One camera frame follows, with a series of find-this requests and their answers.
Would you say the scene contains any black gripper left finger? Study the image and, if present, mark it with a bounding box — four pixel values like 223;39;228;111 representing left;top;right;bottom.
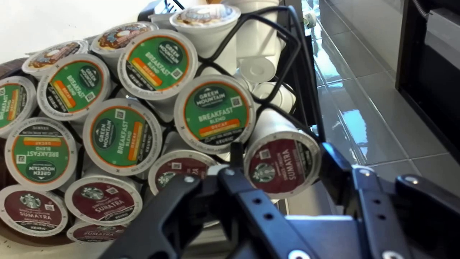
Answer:
98;141;318;259

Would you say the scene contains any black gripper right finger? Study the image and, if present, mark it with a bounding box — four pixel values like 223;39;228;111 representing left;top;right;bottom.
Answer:
321;143;460;259

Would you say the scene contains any maroon lid coffee pod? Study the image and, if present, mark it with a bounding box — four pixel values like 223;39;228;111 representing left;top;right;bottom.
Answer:
64;173;144;227
65;220;129;245
244;107;324;200
147;148;221;197
0;184;71;239

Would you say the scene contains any green lid coffee pod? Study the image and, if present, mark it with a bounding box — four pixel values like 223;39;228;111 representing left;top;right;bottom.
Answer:
37;53;113;122
117;29;200;104
3;117;80;193
83;98;164;178
173;73;256;155
0;75;39;140

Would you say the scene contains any white coffee pod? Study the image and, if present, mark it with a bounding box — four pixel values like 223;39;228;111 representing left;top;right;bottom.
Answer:
239;56;278;88
254;81;300;114

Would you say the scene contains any beige lid coffee pod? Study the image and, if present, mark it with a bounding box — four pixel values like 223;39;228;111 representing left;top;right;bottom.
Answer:
169;3;242;59

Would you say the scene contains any brown lid coffee pod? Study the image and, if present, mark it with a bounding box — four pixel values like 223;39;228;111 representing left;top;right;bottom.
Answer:
90;20;160;62
21;40;91;78

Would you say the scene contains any black wire coffee pod rack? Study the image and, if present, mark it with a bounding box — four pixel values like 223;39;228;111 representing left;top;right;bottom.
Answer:
0;0;328;249

